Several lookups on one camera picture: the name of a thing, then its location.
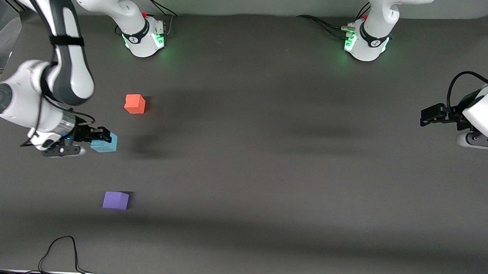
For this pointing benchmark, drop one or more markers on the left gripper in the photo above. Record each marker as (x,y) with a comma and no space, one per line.
(453,115)

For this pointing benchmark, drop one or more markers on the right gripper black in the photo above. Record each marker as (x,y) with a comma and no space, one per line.
(82,133)

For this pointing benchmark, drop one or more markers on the light blue foam block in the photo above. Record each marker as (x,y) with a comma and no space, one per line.
(105,146)

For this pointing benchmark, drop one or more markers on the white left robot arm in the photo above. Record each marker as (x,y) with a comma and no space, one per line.
(372,39)

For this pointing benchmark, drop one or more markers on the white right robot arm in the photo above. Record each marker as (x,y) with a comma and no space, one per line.
(70,63)

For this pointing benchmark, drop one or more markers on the orange foam block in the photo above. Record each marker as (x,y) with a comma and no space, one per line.
(134,104)

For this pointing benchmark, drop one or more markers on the purple foam block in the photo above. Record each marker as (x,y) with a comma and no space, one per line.
(115,200)

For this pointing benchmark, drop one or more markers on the translucent grey plastic cover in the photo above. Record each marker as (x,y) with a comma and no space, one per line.
(5,40)

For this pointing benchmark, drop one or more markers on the dark grey table mat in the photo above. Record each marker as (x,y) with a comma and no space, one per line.
(266,195)

